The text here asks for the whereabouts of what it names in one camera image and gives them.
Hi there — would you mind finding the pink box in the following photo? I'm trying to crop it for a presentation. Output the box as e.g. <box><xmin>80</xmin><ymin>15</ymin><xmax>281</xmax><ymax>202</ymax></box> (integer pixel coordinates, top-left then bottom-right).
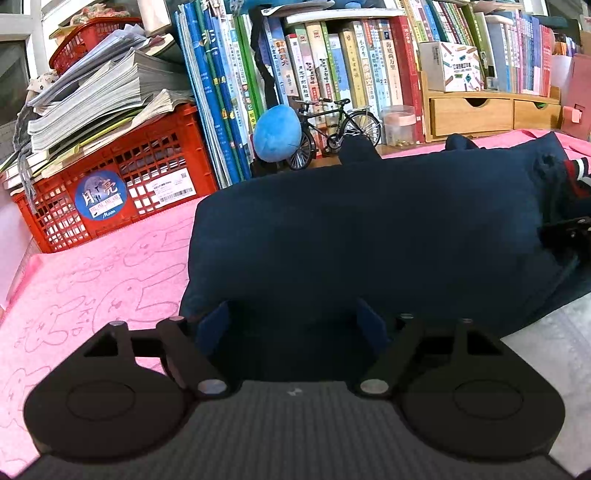
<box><xmin>561</xmin><ymin>53</ymin><xmax>591</xmax><ymax>141</ymax></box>

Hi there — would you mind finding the small red basket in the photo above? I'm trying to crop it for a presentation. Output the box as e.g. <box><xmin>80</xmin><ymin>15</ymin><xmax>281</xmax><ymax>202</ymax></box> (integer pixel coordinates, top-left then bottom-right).
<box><xmin>48</xmin><ymin>17</ymin><xmax>144</xmax><ymax>75</ymax></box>

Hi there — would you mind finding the white board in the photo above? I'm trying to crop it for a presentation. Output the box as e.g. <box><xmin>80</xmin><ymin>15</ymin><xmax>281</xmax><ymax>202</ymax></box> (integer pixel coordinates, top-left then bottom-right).
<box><xmin>0</xmin><ymin>198</ymin><xmax>42</xmax><ymax>315</ymax></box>

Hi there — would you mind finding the black hanging strap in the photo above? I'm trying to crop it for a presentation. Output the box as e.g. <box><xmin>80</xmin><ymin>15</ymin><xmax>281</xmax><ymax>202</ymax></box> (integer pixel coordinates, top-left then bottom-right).
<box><xmin>252</xmin><ymin>7</ymin><xmax>288</xmax><ymax>112</ymax></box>

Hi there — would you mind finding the clear jar with pink lid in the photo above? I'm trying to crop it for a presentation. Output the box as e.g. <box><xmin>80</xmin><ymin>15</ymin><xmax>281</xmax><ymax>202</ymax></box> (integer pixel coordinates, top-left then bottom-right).
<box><xmin>381</xmin><ymin>105</ymin><xmax>416</xmax><ymax>147</ymax></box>

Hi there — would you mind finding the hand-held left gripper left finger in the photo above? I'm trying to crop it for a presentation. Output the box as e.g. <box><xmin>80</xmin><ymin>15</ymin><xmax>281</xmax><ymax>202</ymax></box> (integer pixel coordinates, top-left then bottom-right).
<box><xmin>81</xmin><ymin>300</ymin><xmax>232</xmax><ymax>400</ymax></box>

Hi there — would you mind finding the wooden drawer organizer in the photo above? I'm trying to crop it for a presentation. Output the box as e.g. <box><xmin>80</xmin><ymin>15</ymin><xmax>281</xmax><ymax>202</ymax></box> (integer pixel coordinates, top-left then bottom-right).
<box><xmin>420</xmin><ymin>71</ymin><xmax>561</xmax><ymax>143</ymax></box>

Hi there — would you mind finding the black model bicycle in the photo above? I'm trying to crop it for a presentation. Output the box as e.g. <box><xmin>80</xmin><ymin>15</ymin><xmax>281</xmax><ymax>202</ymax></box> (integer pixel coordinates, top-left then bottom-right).
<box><xmin>285</xmin><ymin>98</ymin><xmax>383</xmax><ymax>171</ymax></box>

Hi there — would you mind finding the row of shelved books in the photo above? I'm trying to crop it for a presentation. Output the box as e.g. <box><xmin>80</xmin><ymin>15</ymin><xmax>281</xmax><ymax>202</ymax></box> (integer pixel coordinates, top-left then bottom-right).
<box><xmin>173</xmin><ymin>0</ymin><xmax>583</xmax><ymax>188</ymax></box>

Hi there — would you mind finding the white textured table cover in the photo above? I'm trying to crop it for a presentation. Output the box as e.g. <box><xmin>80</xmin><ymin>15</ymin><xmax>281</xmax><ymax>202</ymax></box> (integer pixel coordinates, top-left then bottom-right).
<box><xmin>501</xmin><ymin>295</ymin><xmax>591</xmax><ymax>472</ymax></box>

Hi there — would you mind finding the grey knitted cord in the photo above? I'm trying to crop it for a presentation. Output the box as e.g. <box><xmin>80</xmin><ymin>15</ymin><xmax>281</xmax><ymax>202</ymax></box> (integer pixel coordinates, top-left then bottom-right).
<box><xmin>13</xmin><ymin>111</ymin><xmax>38</xmax><ymax>214</ymax></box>

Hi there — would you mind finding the white and navy jacket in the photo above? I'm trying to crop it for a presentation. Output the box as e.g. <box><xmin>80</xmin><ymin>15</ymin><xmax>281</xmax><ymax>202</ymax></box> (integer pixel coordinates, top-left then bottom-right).
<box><xmin>179</xmin><ymin>131</ymin><xmax>591</xmax><ymax>384</ymax></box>

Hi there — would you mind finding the white printed book box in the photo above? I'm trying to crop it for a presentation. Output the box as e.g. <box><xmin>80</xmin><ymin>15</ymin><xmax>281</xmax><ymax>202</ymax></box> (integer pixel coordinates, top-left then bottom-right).
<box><xmin>418</xmin><ymin>41</ymin><xmax>485</xmax><ymax>93</ymax></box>

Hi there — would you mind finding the red plastic crate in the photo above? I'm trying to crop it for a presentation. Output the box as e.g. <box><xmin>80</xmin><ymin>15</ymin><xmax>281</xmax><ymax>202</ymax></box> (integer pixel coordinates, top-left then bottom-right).
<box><xmin>13</xmin><ymin>102</ymin><xmax>219</xmax><ymax>254</ymax></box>

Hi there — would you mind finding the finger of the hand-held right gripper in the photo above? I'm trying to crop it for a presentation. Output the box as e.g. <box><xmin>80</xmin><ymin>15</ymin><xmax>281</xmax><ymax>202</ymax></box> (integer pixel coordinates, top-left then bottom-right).
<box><xmin>538</xmin><ymin>215</ymin><xmax>591</xmax><ymax>265</ymax></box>

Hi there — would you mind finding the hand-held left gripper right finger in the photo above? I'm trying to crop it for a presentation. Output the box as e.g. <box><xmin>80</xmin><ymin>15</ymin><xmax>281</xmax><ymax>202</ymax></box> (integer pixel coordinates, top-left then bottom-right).
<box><xmin>355</xmin><ymin>298</ymin><xmax>507</xmax><ymax>400</ymax></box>

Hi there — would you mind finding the pink rabbit print blanket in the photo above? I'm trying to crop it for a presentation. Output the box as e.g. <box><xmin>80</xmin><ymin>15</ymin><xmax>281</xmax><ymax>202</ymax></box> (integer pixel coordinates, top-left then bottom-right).
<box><xmin>0</xmin><ymin>128</ymin><xmax>591</xmax><ymax>476</ymax></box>

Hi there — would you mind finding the blue plush ball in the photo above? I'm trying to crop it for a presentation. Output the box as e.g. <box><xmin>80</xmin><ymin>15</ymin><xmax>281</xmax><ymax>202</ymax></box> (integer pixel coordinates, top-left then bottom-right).
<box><xmin>254</xmin><ymin>104</ymin><xmax>303</xmax><ymax>162</ymax></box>

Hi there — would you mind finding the stack of papers and booklets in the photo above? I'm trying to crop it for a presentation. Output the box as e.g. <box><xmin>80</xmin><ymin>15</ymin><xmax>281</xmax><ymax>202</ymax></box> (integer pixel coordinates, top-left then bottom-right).
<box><xmin>0</xmin><ymin>23</ymin><xmax>195</xmax><ymax>190</ymax></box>

